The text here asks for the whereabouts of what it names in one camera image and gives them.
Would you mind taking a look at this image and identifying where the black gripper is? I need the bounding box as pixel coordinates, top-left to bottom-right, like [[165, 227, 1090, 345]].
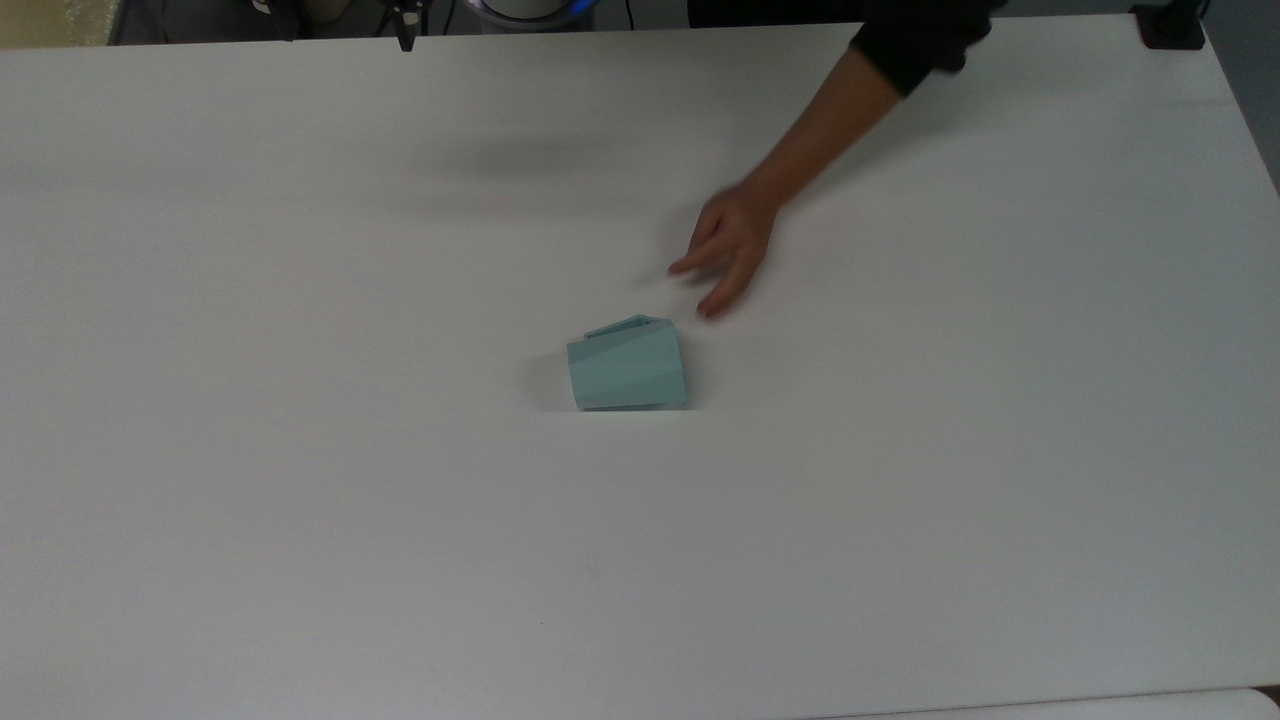
[[386, 0, 427, 52]]

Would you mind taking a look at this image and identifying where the light teal faceted cup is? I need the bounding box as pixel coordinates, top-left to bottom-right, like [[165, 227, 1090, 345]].
[[566, 315, 690, 412]]

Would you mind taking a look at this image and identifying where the forearm with black sleeve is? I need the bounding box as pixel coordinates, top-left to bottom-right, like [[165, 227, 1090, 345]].
[[742, 0, 1007, 211]]

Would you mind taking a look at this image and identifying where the person's bare hand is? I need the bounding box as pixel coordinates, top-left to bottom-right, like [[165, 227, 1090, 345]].
[[667, 183, 780, 321]]

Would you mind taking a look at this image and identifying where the brown cardboard box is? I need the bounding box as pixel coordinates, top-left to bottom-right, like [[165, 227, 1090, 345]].
[[0, 0, 123, 49]]

